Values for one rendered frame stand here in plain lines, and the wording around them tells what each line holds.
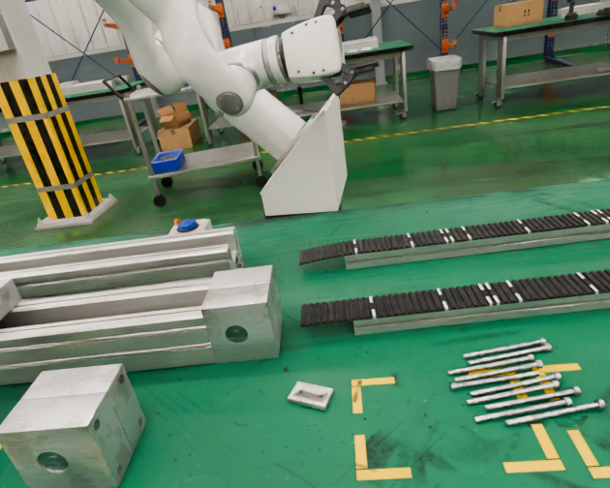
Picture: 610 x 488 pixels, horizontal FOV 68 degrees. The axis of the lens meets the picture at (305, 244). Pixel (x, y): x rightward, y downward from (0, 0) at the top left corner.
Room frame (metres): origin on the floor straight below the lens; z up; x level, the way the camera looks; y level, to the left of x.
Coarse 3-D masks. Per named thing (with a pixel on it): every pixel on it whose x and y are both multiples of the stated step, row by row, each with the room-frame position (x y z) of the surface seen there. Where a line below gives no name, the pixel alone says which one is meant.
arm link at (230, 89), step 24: (144, 0) 0.85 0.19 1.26; (168, 0) 0.85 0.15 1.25; (192, 0) 0.86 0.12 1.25; (168, 24) 0.85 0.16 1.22; (192, 24) 0.82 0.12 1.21; (168, 48) 0.84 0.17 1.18; (192, 48) 0.81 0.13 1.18; (192, 72) 0.81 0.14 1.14; (216, 72) 0.80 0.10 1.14; (240, 72) 0.84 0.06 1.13; (216, 96) 0.82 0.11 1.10; (240, 96) 0.81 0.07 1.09
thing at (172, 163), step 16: (128, 96) 3.51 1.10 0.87; (144, 96) 3.51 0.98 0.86; (160, 96) 3.52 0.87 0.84; (144, 112) 4.01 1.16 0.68; (144, 144) 3.53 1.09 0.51; (240, 144) 4.07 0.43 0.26; (256, 144) 3.59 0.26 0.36; (160, 160) 3.79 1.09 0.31; (176, 160) 3.55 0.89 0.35; (192, 160) 3.80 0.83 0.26; (208, 160) 3.71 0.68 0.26; (224, 160) 3.63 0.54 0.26; (240, 160) 3.56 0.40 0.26; (256, 160) 3.58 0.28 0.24; (160, 176) 3.51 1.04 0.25
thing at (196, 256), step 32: (32, 256) 0.81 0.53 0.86; (64, 256) 0.80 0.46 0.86; (96, 256) 0.79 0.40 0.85; (128, 256) 0.79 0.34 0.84; (160, 256) 0.72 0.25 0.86; (192, 256) 0.70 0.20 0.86; (224, 256) 0.70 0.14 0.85; (32, 288) 0.73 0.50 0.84; (64, 288) 0.72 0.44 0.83; (96, 288) 0.72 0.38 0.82; (128, 288) 0.72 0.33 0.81
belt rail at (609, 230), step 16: (608, 224) 0.67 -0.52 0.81; (480, 240) 0.69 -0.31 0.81; (496, 240) 0.69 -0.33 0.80; (512, 240) 0.68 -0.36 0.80; (528, 240) 0.69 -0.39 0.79; (544, 240) 0.68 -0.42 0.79; (560, 240) 0.68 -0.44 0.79; (576, 240) 0.67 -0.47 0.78; (352, 256) 0.71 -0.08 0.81; (368, 256) 0.71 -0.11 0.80; (384, 256) 0.70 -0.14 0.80; (400, 256) 0.71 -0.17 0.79; (416, 256) 0.70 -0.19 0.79; (432, 256) 0.70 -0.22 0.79; (448, 256) 0.69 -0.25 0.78
